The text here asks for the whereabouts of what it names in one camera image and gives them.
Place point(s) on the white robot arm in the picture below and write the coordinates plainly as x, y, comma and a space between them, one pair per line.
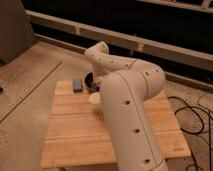
125, 84

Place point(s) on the dark bowl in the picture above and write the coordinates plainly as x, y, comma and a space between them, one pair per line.
90, 84

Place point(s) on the grey blue sponge block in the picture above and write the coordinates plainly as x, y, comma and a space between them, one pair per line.
77, 85

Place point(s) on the wooden board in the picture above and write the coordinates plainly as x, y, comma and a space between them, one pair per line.
77, 135

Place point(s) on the grey cabinet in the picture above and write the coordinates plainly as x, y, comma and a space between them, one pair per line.
16, 33

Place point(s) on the white shelf rail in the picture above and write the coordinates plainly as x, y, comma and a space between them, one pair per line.
165, 51

